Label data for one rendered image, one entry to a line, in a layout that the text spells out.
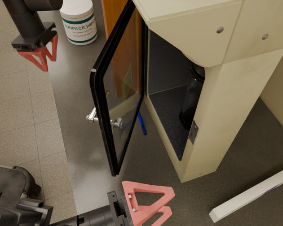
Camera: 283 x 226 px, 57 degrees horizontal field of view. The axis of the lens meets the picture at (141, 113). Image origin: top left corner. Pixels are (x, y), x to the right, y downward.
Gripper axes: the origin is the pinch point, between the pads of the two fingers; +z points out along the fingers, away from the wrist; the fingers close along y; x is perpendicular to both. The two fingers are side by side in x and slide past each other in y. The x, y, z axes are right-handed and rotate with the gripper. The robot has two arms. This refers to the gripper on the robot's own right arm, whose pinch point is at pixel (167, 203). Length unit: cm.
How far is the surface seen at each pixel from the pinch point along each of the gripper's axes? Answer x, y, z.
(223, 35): 9.9, 24.3, 10.5
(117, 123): 19.1, -0.3, -3.7
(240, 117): 11.2, 1.0, 20.1
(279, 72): 33, -18, 53
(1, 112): 141, -114, -80
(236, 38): 10.0, 23.2, 12.7
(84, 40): 80, -22, -5
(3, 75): 183, -112, -78
